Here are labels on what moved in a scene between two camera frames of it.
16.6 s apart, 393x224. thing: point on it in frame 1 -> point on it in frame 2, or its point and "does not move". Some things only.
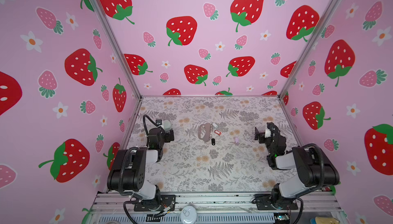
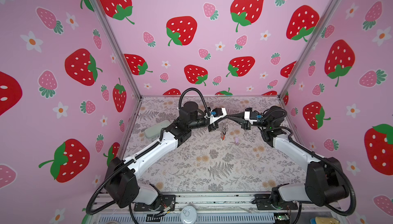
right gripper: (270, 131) -> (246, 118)
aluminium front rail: (307, 202) does not move
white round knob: (188, 215) does not move
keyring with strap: (207, 127) -> (224, 126)
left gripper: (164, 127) -> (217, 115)
